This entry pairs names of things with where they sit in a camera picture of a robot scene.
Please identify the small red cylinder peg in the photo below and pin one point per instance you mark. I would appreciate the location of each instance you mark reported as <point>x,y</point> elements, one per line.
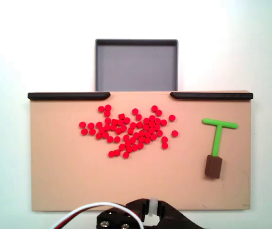
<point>107,107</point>
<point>164,139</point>
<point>99,125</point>
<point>123,128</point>
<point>154,108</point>
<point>157,127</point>
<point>111,153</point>
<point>113,127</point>
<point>126,137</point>
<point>122,146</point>
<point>152,118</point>
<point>139,124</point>
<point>133,125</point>
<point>84,131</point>
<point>146,120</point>
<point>141,139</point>
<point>140,145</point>
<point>165,145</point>
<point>159,133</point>
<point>174,133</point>
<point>147,140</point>
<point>98,136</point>
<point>138,117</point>
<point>115,122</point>
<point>129,149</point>
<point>117,152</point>
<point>110,139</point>
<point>127,143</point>
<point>135,111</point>
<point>82,124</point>
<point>101,109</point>
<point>152,124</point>
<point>107,127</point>
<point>132,140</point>
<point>147,134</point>
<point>92,131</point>
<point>125,155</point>
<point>101,130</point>
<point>152,130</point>
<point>130,131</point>
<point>153,137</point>
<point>136,135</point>
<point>117,139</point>
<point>121,122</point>
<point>157,121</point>
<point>127,120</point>
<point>146,127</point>
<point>134,147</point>
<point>118,130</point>
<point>164,122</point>
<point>121,116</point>
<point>91,125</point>
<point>105,135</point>
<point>172,117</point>
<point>158,112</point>
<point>107,120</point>
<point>141,133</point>
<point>107,113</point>

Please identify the tan rectangular board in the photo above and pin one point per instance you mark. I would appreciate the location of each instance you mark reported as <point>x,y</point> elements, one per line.
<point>66,167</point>

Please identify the grey square tray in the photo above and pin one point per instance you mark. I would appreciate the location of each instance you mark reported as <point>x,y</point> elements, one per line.
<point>135,66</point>

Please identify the black edge rail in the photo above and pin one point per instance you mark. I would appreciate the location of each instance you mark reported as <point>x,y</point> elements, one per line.
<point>212,96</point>
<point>66,96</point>

